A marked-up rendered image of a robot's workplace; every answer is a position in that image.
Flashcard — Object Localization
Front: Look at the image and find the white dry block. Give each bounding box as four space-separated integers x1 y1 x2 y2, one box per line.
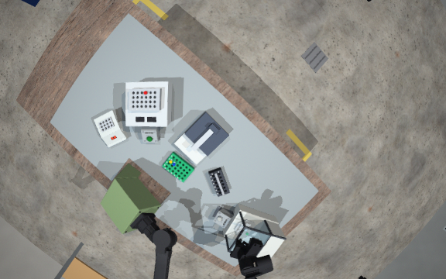
94 109 129 147

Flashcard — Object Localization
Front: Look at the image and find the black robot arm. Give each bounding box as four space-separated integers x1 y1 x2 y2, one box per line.
130 213 273 279

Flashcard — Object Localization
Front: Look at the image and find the green tube rack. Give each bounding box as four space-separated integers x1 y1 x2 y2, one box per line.
162 152 194 182

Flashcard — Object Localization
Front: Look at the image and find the grey bench mat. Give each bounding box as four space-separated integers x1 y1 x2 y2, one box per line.
50 14 319 267

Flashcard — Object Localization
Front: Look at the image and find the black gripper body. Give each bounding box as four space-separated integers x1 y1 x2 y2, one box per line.
230 244 252 260

